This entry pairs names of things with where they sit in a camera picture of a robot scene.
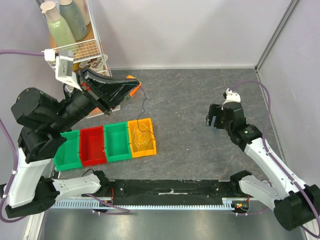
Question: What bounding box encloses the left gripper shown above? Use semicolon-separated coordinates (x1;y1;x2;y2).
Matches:
53;65;144;132

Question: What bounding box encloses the white cable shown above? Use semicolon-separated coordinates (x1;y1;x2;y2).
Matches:
131;121;151;151

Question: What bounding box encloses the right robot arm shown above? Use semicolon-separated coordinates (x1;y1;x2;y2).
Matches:
206;85;320;238

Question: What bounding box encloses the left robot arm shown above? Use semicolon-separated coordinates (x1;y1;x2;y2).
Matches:
0;68;140;223

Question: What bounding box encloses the orange juice carton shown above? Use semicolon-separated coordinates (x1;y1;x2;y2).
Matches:
125;75;142;100

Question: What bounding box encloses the orange yellow box in rack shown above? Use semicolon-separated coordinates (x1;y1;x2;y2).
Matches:
85;105;121;119

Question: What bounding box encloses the white snack pouch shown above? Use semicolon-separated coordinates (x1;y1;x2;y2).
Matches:
79;54;108;72

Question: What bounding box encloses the green bin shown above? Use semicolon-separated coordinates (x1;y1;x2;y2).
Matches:
53;130;83;171
103;122;132;163

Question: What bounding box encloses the red bin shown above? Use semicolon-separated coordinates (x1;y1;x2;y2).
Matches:
79;126;107;167

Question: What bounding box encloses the orange bin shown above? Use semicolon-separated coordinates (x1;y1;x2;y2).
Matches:
127;118;157;158

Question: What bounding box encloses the light green bottle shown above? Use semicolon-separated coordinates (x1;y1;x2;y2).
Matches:
40;1;76;47

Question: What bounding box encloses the far left green bin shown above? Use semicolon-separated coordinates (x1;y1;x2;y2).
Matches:
53;130;83;171

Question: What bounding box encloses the grey green bottle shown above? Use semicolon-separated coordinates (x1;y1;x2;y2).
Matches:
58;0;88;41

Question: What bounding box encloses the pink bottle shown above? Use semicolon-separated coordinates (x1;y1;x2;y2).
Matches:
74;0;91;26

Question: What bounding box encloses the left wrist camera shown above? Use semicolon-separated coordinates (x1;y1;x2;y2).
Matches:
43;48;81;90

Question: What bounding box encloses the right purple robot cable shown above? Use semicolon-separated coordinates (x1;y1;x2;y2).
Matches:
229;79;320;238

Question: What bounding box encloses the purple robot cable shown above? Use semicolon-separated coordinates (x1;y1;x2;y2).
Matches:
0;49;45;223
229;79;320;238

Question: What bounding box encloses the white wire shelf rack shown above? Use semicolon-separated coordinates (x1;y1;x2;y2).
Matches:
46;0;112;76

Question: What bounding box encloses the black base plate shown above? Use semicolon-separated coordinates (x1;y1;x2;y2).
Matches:
93;179;247;205

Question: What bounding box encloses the white cable duct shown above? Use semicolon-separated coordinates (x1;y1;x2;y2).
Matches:
52;197;235;211

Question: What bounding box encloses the aluminium corner post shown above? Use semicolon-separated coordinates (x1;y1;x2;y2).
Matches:
254;0;301;73

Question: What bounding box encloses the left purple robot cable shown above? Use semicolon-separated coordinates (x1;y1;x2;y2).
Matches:
0;49;45;223

